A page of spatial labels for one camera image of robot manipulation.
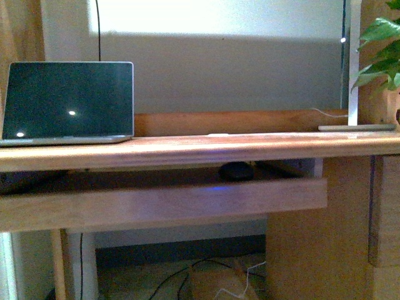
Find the black computer mouse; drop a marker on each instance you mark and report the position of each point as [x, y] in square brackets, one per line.
[236, 171]

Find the silver laptop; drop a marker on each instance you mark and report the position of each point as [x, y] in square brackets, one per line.
[66, 103]

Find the wooden keyboard tray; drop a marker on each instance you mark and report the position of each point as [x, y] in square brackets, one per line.
[106, 201]

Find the wooden desk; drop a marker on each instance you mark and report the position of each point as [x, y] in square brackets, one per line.
[325, 253]

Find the green potted plant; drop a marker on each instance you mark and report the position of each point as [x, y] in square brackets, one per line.
[379, 35]

